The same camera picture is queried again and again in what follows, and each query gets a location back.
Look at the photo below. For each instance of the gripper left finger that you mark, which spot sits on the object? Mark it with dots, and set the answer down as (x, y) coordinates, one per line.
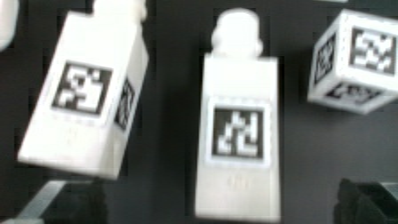
(68, 203)

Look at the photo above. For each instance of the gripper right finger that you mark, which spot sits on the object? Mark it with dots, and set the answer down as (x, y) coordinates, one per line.
(366, 203)

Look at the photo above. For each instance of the white chair leg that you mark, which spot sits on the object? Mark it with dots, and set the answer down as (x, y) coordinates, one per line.
(80, 123)
(238, 179)

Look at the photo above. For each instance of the white tagged cube near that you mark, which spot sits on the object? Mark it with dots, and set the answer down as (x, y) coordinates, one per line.
(354, 65)

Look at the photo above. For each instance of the white chair seat part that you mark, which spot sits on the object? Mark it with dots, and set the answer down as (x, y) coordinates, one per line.
(9, 10)

